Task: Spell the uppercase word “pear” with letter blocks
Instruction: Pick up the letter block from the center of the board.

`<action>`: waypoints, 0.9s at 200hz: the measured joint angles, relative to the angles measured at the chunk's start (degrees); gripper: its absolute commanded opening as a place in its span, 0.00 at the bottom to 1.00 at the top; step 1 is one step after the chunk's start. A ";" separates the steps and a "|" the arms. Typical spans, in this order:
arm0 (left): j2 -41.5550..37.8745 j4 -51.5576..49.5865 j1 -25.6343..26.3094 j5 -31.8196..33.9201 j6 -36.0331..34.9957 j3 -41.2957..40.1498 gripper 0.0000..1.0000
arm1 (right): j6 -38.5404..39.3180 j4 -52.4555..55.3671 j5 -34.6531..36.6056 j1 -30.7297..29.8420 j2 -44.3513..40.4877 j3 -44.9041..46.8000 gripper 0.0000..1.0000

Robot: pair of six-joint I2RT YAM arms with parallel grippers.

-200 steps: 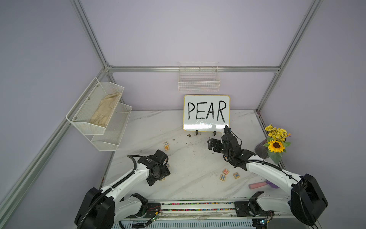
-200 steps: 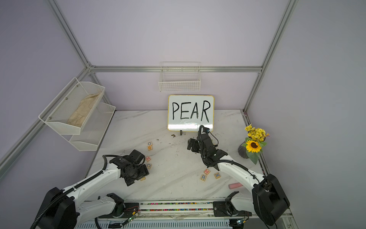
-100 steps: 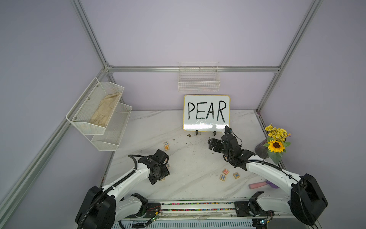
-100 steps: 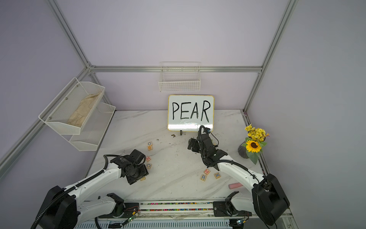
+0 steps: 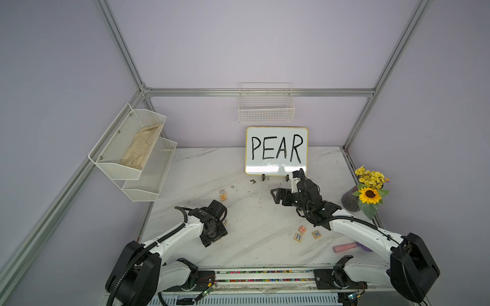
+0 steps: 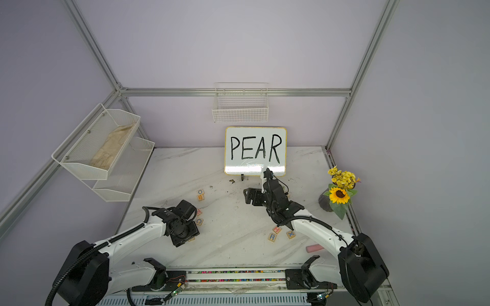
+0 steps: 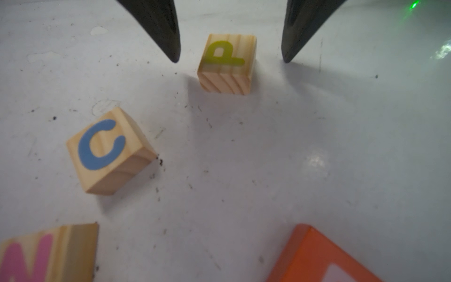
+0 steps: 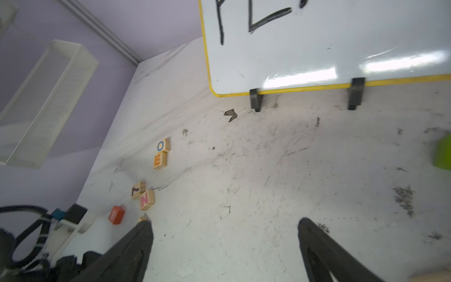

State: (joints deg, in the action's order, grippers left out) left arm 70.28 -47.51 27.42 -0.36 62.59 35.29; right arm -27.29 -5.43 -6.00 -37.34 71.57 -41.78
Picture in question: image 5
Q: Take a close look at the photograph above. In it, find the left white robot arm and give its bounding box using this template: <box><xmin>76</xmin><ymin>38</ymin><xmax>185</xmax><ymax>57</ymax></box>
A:
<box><xmin>105</xmin><ymin>200</ymin><xmax>228</xmax><ymax>305</ymax></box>

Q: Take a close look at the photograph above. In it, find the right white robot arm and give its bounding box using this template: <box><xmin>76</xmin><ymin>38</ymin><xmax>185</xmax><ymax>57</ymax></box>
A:
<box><xmin>271</xmin><ymin>170</ymin><xmax>440</xmax><ymax>305</ymax></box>

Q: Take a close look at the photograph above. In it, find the wooden block letter X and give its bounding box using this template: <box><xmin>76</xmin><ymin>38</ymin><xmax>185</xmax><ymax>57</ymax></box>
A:
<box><xmin>311</xmin><ymin>230</ymin><xmax>322</xmax><ymax>239</ymax></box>

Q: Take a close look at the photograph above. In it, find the white PEAR whiteboard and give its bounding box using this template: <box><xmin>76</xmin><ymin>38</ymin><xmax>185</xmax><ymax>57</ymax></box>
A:
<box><xmin>245</xmin><ymin>126</ymin><xmax>309</xmax><ymax>176</ymax></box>

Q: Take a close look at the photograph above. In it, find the wooden block red H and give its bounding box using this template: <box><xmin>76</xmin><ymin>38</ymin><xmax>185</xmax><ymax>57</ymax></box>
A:
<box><xmin>298</xmin><ymin>226</ymin><xmax>308</xmax><ymax>235</ymax></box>

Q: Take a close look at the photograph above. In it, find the purple pink toy shovel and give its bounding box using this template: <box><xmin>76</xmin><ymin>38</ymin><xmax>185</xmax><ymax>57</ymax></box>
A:
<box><xmin>333</xmin><ymin>242</ymin><xmax>372</xmax><ymax>253</ymax></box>

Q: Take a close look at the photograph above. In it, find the yellow flower bouquet pot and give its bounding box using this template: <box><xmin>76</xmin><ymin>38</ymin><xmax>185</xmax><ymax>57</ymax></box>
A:
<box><xmin>341</xmin><ymin>166</ymin><xmax>390</xmax><ymax>220</ymax></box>

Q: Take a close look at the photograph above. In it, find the white mesh lower shelf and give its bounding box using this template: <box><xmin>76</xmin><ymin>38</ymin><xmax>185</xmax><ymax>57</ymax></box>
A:
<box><xmin>122</xmin><ymin>137</ymin><xmax>177</xmax><ymax>202</ymax></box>

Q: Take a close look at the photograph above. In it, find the white mesh shelf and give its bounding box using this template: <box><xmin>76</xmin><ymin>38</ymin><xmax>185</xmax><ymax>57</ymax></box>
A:
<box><xmin>122</xmin><ymin>137</ymin><xmax>177</xmax><ymax>202</ymax></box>
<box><xmin>88</xmin><ymin>104</ymin><xmax>166</xmax><ymax>181</ymax></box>

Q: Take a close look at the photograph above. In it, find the beige cloth in shelf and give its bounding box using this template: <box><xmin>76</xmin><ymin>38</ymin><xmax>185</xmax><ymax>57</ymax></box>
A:
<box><xmin>120</xmin><ymin>123</ymin><xmax>163</xmax><ymax>170</ymax></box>

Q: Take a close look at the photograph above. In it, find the white mesh upper shelf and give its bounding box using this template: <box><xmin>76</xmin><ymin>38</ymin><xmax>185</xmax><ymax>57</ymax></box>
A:
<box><xmin>88</xmin><ymin>104</ymin><xmax>166</xmax><ymax>181</ymax></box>

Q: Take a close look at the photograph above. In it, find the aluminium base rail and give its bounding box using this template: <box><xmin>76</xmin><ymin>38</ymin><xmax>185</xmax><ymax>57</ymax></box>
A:
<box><xmin>103</xmin><ymin>265</ymin><xmax>414</xmax><ymax>297</ymax></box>

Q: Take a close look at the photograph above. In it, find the white wire wall basket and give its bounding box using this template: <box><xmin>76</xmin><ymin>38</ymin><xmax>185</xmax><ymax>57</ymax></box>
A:
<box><xmin>238</xmin><ymin>82</ymin><xmax>296</xmax><ymax>124</ymax></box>

